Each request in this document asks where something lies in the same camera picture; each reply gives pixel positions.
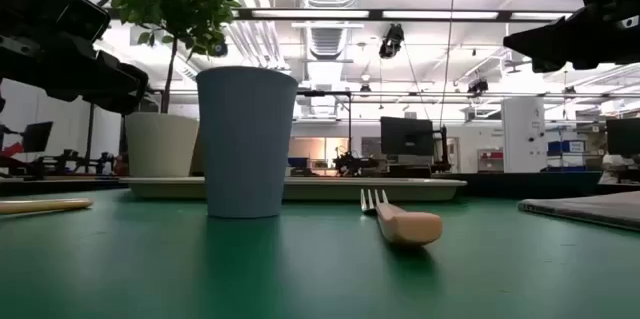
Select Acadia picture book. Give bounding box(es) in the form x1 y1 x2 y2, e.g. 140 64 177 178
517 191 640 233

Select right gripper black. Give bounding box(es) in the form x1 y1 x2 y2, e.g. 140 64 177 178
502 0 640 74

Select beige plastic tray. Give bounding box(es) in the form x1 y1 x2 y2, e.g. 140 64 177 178
119 176 469 204

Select black overhead light bar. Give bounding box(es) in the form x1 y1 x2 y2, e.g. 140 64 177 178
232 7 574 23

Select white square column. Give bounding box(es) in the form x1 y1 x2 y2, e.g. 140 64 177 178
501 97 547 174

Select black hanging camera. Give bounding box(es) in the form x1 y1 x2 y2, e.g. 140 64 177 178
378 23 405 59

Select white ribbed plant pot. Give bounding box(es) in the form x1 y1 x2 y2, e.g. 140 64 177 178
124 111 201 179

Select thin black hanging cable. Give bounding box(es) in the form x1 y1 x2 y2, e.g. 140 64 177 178
438 0 458 130

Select dark background workbench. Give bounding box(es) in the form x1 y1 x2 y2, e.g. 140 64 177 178
432 171 604 199

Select fork with orange handle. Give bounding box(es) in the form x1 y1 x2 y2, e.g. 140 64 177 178
360 188 444 248

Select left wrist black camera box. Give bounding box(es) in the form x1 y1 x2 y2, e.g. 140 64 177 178
58 0 112 44

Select black computer monitor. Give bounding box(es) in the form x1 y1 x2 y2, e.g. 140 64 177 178
379 116 435 157
22 121 54 154
606 117 640 157

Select green table mat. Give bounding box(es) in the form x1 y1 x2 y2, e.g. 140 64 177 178
0 188 640 319

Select blue storage bins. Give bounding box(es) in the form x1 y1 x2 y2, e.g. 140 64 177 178
546 139 587 173

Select blue-grey ribbed cup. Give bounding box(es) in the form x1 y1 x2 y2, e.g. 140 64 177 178
195 65 300 219

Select spoon with orange handle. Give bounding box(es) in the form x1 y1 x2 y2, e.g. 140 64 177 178
0 197 95 216

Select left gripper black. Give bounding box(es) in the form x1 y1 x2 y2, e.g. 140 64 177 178
0 0 150 115

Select green leafy potted plant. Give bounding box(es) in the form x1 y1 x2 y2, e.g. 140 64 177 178
110 0 244 114

